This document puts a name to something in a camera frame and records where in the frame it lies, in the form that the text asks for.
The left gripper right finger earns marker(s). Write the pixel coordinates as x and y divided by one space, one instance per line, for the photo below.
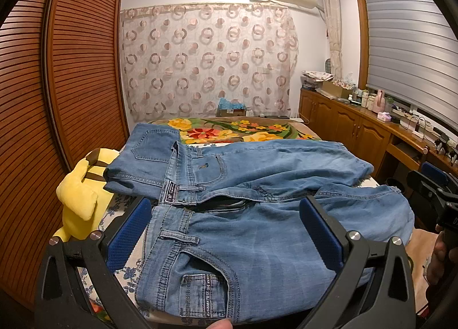
372 287

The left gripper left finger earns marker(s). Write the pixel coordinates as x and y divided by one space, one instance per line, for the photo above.
61 300

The blue denim jeans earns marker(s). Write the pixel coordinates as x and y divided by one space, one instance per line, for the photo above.
155 164
244 254

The person's hand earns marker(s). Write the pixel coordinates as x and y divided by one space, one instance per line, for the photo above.
435 267

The wooden sideboard cabinet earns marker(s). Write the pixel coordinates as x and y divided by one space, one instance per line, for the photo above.
392 150

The yellow plush toy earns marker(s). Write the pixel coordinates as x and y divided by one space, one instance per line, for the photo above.
83 196

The pink bottle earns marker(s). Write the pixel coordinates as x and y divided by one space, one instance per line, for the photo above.
379 102

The cardboard box on cabinet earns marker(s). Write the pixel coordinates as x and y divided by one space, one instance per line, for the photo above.
335 90

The grey window blind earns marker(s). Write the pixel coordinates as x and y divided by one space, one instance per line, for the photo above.
413 55

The stack of papers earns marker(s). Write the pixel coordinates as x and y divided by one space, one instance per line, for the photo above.
312 80

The wooden louvered wardrobe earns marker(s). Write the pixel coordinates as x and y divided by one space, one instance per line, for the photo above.
61 97

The floral fleece blanket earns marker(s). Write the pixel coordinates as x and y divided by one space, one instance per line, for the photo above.
226 130

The beige side curtain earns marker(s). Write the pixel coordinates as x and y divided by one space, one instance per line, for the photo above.
332 10

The cardboard box with blue bag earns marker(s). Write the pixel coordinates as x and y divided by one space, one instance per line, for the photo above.
227 108

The circle patterned sheer curtain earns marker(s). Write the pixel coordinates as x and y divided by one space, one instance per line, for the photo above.
182 60

